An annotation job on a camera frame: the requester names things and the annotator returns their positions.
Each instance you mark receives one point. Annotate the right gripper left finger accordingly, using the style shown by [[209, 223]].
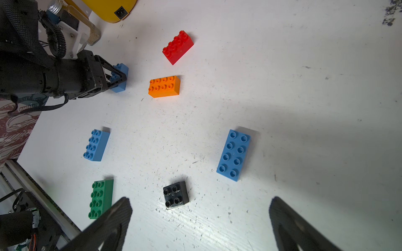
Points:
[[108, 231]]

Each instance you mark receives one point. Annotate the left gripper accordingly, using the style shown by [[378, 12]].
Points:
[[100, 76]]

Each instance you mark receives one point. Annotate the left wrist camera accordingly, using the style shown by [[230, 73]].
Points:
[[64, 29]]

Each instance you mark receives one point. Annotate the yellow pot with lid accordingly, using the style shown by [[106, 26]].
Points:
[[111, 11]]

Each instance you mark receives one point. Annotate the red lego brick back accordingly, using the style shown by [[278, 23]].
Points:
[[177, 47]]

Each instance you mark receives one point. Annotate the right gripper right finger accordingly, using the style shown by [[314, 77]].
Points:
[[292, 232]]

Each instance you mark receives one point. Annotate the orange lego brick centre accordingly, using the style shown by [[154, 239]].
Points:
[[164, 87]]

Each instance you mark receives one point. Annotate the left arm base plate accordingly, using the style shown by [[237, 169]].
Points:
[[24, 221]]

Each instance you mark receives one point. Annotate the light blue lego brick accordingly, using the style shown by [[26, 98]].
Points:
[[234, 154]]

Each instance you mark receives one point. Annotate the dark green lego brick front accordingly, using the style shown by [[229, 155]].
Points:
[[101, 198]]

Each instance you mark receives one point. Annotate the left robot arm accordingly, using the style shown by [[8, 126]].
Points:
[[33, 51]]

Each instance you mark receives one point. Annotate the black small lego brick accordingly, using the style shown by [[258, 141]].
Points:
[[175, 195]]

